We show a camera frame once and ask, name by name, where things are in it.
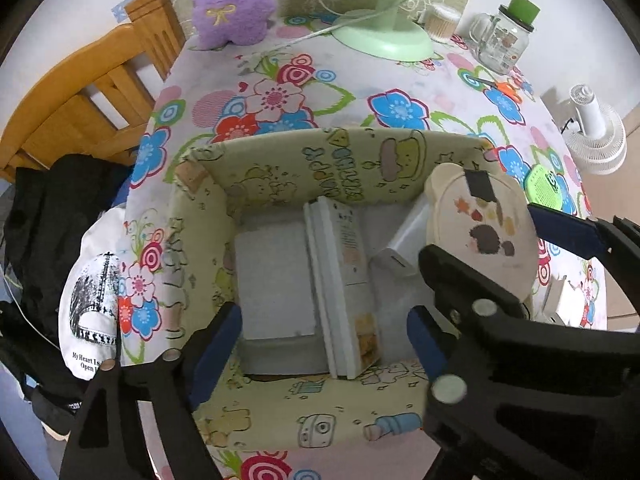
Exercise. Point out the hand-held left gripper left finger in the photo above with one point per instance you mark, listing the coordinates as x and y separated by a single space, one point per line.
215 355

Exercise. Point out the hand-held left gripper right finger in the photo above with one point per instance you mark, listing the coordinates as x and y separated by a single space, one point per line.
425 340

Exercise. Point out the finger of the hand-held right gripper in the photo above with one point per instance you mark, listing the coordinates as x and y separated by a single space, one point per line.
450 280
565 232

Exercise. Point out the green perforated speaker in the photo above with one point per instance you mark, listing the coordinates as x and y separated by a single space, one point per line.
542 185

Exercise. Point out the white cube box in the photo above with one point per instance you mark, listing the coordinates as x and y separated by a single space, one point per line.
392 265

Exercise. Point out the white charger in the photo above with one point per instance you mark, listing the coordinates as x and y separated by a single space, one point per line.
552 300

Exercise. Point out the round beige mirror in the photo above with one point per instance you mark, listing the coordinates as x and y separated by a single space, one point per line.
450 210

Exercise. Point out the long white box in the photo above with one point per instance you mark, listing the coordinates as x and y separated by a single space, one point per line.
345 280

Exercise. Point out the yellow printed storage box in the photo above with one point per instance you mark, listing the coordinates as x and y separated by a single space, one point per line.
280 180

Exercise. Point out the white floor fan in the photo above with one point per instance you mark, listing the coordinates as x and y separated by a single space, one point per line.
600 145

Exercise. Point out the white printed bag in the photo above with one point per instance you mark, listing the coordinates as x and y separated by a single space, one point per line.
90 310

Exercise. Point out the orange scissors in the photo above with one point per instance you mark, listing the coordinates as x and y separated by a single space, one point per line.
507 91

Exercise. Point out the floral tablecloth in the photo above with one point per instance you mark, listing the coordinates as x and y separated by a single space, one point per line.
350 125

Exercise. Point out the glass mug with green lid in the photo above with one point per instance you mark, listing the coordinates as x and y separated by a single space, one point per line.
500 45

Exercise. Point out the black clothing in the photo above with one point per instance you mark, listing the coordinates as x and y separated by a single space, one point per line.
50 220

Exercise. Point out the cotton swab jar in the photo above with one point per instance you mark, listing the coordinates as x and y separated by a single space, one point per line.
442 25

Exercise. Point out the green desk fan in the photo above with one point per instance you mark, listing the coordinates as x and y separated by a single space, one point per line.
385 40

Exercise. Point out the wooden chair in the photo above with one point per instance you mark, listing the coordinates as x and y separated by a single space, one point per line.
65 110

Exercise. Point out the purple plush toy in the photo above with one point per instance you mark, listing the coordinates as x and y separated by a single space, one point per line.
230 15

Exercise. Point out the blue paper sheet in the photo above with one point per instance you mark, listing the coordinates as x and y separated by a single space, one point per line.
121 8

